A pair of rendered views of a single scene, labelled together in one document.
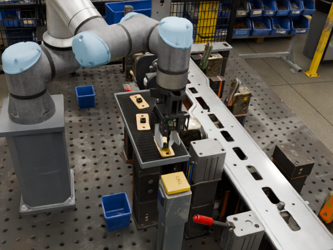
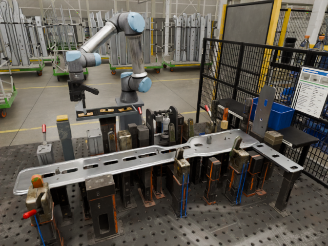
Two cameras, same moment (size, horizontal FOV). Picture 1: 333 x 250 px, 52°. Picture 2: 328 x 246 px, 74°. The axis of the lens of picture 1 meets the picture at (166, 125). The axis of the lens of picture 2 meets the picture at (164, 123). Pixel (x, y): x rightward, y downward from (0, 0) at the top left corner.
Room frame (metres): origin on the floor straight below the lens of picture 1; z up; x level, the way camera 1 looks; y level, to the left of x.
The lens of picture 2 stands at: (1.19, -1.24, 1.68)
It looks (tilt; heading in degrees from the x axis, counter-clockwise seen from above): 25 degrees down; 88
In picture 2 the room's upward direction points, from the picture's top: 1 degrees clockwise
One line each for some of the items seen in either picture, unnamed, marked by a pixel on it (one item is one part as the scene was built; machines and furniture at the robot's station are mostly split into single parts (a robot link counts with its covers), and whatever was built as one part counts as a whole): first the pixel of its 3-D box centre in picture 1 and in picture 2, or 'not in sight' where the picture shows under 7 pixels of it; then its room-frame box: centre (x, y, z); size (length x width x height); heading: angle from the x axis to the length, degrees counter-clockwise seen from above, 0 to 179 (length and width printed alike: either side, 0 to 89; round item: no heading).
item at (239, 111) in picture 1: (234, 122); (180, 187); (1.32, -0.31, 0.87); 0.12 x 0.09 x 0.35; 111
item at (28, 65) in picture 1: (26, 67); (129, 80); (0.97, 0.46, 1.27); 0.13 x 0.12 x 0.14; 139
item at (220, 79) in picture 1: (213, 103); (212, 181); (1.52, -0.23, 0.84); 0.11 x 0.08 x 0.29; 111
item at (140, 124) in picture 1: (142, 120); (106, 110); (0.87, 0.07, 1.17); 0.08 x 0.04 x 0.01; 10
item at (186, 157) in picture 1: (147, 123); (106, 112); (0.87, 0.06, 1.16); 0.37 x 0.14 x 0.02; 21
